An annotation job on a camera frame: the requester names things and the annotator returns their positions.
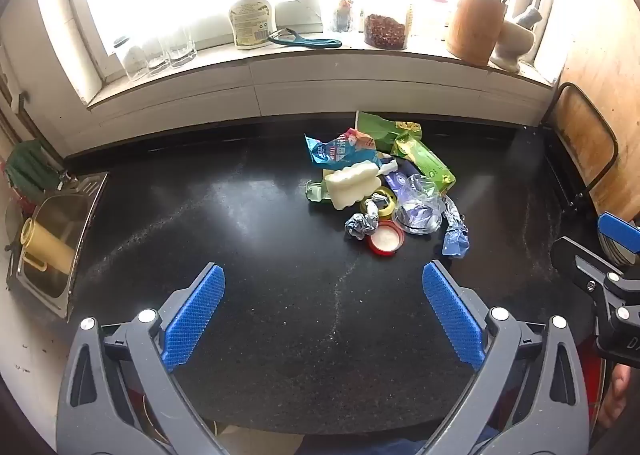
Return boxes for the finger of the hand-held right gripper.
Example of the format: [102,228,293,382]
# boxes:
[597,212,640,253]
[550,236,640,297]

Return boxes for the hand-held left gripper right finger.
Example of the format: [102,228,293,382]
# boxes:
[421,260,591,455]

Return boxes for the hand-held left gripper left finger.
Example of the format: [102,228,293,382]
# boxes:
[57,262,228,455]

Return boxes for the purple toothpaste tube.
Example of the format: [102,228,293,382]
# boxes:
[382,170,417,197]

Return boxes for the person's right hand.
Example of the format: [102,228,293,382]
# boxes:
[597,364,633,431]

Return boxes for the crumpled blue foil wrapper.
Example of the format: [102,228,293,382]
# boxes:
[440,195,472,258]

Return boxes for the folding chair wooden back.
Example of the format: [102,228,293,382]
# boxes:
[540,82,620,212]

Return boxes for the clear plastic container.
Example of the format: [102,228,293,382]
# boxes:
[392,175,446,236]

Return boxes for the crumpled silver foil wrapper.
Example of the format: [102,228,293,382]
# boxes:
[344,198,383,241]

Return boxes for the yellow tape spool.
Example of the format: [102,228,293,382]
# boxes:
[372,186,399,219]

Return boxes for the green printed packet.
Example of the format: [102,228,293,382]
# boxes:
[390,132,457,196]

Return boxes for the yellow sponge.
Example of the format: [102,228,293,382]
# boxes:
[324,161,383,211]

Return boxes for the yellow plastic cup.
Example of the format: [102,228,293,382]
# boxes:
[20,218,76,273]

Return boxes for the stainless steel sink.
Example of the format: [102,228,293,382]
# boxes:
[7,172,108,319]

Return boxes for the green glass bottle piece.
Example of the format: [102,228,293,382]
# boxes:
[306,179,333,205]

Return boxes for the light green plastic bag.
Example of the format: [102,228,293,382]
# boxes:
[356,111,423,153]

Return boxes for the blue snack wrapper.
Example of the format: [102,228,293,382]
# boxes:
[305,129,378,170]

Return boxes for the white stone mortar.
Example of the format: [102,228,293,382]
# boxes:
[490,18,537,73]

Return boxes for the green cloth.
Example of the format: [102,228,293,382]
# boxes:
[6,140,63,201]

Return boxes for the white stone pestle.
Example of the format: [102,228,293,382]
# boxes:
[515,6,543,29]

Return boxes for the wooden utensil holder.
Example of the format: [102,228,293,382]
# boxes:
[445,0,508,67]

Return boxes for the clear drinking glass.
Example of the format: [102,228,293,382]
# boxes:
[145,35,172,76]
[165,28,197,68]

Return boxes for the small glass jar with lid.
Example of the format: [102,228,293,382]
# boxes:
[114,36,149,82]

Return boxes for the clear jar red lid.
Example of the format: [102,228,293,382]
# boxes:
[425,0,453,40]

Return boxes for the jar of brown nuts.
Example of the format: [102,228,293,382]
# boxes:
[362,5,411,51]

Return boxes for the cream squeeze bottle green cap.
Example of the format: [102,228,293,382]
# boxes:
[228,0,277,50]

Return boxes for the blue handled peeler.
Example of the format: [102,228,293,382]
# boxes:
[267,28,343,49]

